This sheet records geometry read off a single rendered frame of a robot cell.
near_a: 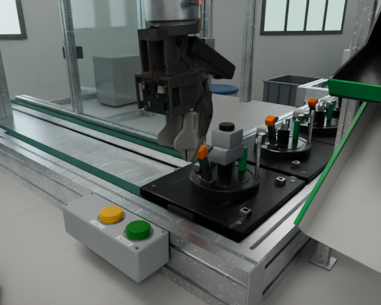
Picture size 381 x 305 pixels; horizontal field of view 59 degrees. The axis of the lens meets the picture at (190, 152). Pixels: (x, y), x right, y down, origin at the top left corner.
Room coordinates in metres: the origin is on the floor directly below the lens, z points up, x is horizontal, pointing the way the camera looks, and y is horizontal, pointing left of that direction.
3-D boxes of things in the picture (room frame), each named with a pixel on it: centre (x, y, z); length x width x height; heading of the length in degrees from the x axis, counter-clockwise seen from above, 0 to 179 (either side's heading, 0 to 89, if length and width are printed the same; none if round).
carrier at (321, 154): (0.80, -0.23, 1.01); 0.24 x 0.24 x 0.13; 50
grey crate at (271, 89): (2.57, -0.93, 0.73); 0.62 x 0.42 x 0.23; 50
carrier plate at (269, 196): (0.61, -0.07, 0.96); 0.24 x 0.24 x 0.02; 50
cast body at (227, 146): (0.62, -0.07, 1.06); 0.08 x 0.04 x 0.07; 139
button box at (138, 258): (0.50, 0.14, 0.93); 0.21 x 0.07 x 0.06; 50
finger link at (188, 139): (0.49, 0.01, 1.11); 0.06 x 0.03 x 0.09; 139
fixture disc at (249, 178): (0.61, -0.07, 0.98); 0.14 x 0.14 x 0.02
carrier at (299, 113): (0.99, -0.39, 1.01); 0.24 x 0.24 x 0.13; 50
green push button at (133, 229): (0.45, 0.08, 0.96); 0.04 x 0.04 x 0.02
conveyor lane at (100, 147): (0.82, 0.14, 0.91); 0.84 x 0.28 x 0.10; 50
